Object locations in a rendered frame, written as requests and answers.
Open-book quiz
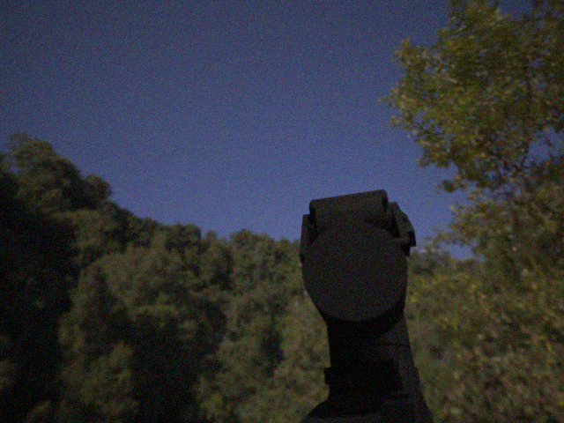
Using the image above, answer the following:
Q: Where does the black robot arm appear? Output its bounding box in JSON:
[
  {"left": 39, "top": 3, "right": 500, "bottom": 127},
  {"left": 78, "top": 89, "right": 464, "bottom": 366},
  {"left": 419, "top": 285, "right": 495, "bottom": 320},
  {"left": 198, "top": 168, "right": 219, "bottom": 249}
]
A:
[{"left": 299, "top": 189, "right": 434, "bottom": 423}]

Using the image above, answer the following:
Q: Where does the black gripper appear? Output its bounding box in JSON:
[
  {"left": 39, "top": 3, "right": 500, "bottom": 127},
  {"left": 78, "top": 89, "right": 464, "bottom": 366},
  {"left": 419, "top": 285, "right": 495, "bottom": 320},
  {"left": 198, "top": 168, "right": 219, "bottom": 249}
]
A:
[{"left": 324, "top": 345, "right": 420, "bottom": 392}]

